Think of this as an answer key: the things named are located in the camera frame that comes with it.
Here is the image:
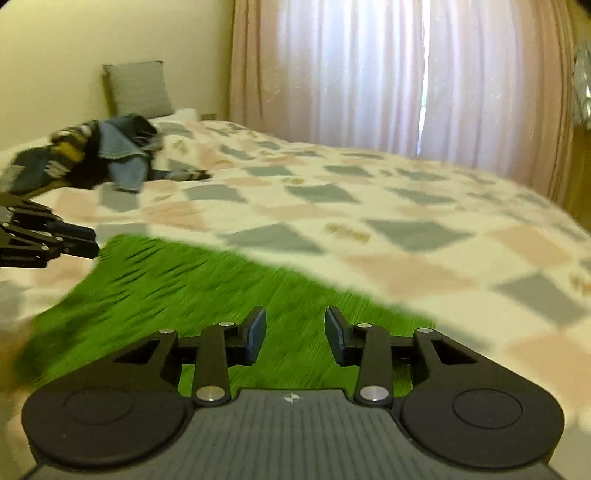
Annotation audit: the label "bed with diamond-pattern sheet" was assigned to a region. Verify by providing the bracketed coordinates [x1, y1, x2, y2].
[0, 117, 591, 444]

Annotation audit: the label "green knit sweater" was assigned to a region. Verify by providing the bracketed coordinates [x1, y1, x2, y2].
[14, 233, 439, 400]

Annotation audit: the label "blue denim jeans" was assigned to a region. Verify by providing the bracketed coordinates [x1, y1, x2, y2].
[98, 115, 163, 193]

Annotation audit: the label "white sheer curtain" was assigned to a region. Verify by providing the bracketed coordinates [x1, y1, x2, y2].
[272, 0, 568, 185]

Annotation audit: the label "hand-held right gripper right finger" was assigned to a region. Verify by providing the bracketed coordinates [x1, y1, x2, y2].
[324, 305, 483, 408]

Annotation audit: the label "navy striped garment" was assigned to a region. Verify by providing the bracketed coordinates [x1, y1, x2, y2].
[0, 119, 211, 197]

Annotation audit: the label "grey pillow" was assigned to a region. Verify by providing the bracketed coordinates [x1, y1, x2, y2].
[102, 60, 175, 119]

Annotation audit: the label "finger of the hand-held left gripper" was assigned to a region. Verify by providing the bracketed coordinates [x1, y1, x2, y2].
[0, 228, 100, 269]
[0, 194, 97, 240]

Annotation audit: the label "pink curtain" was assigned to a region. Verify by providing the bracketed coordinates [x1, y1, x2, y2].
[531, 0, 578, 204]
[228, 0, 324, 144]

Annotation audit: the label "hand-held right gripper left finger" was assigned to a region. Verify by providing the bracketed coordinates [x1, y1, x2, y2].
[111, 307, 267, 408]

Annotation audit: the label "pale blue puffer jacket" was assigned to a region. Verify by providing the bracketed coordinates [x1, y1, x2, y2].
[573, 44, 591, 125]

